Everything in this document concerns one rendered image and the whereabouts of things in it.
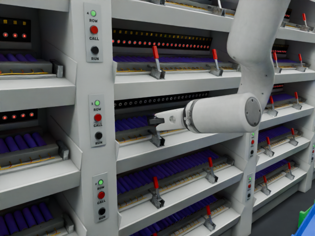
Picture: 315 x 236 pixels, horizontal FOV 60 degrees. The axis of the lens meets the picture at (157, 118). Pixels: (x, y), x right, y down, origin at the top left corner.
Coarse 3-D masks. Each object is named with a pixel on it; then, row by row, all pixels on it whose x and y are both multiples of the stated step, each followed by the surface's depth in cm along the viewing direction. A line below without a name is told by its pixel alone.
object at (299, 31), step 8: (288, 8) 148; (288, 16) 152; (304, 16) 134; (288, 24) 132; (296, 24) 137; (304, 24) 151; (312, 24) 148; (280, 32) 115; (288, 32) 120; (296, 32) 125; (304, 32) 130; (312, 32) 147; (296, 40) 128; (304, 40) 134; (312, 40) 139
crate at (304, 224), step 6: (312, 210) 122; (306, 216) 119; (312, 216) 123; (306, 222) 119; (312, 222) 121; (300, 228) 115; (306, 228) 119; (312, 228) 119; (300, 234) 116; (306, 234) 117; (312, 234) 116
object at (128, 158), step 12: (120, 108) 88; (132, 108) 91; (144, 108) 94; (156, 108) 98; (132, 144) 77; (144, 144) 79; (168, 144) 81; (180, 144) 84; (192, 144) 88; (204, 144) 93; (120, 156) 71; (132, 156) 72; (144, 156) 75; (156, 156) 78; (168, 156) 82; (120, 168) 71; (132, 168) 74
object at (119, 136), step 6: (144, 126) 83; (150, 126) 84; (120, 132) 77; (126, 132) 78; (132, 132) 79; (138, 132) 80; (144, 132) 82; (168, 132) 87; (120, 138) 77; (126, 138) 78
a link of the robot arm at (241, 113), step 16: (224, 96) 59; (240, 96) 55; (192, 112) 63; (208, 112) 59; (224, 112) 56; (240, 112) 54; (256, 112) 56; (208, 128) 61; (224, 128) 58; (240, 128) 55; (256, 128) 57
